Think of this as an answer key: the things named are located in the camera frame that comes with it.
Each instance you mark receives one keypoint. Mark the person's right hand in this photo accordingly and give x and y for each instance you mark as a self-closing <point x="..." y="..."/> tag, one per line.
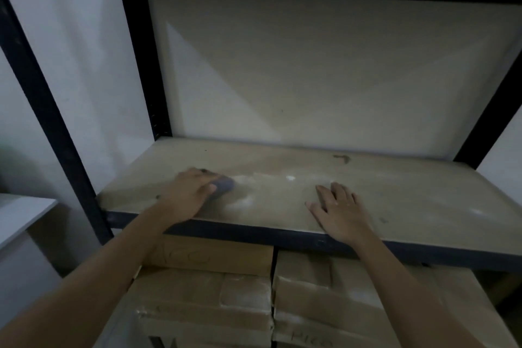
<point x="342" y="217"/>

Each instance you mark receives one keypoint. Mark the person's left hand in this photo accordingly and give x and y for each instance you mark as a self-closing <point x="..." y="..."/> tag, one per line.
<point x="183" y="199"/>

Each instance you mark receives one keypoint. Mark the person's left fingers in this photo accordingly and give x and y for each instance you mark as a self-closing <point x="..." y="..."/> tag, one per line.
<point x="204" y="177"/>

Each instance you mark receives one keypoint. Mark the person's right middle finger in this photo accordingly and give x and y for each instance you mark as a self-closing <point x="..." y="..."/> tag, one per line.
<point x="338" y="190"/>

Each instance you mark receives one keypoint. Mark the person's right thumb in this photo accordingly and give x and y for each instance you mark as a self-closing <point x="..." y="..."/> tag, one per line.
<point x="314" y="209"/>

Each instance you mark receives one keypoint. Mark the grey-blue cleaning sponge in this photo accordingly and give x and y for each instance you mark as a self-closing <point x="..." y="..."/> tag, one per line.
<point x="223" y="186"/>

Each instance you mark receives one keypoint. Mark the person's right forearm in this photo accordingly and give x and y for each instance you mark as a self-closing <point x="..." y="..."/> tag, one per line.
<point x="408" y="298"/>

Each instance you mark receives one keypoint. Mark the person's left forearm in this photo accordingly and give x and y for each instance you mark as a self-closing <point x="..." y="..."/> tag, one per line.
<point x="93" y="278"/>

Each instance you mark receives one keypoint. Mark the dusty wooden shelf board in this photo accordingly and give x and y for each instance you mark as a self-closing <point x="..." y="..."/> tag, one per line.
<point x="408" y="197"/>

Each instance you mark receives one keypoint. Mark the small brown cardboard box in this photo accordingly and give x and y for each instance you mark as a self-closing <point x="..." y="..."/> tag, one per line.
<point x="220" y="256"/>

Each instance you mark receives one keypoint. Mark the large brown cardboard box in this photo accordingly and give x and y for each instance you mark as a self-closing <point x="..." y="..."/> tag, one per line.
<point x="326" y="303"/>

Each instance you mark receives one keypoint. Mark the taped brown cardboard box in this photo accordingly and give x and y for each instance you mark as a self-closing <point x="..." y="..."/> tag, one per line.
<point x="204" y="307"/>

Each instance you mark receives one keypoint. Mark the black metal shelf rack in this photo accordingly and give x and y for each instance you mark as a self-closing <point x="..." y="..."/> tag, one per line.
<point x="45" y="115"/>

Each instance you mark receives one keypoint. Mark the white side table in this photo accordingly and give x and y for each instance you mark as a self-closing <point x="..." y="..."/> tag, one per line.
<point x="20" y="215"/>

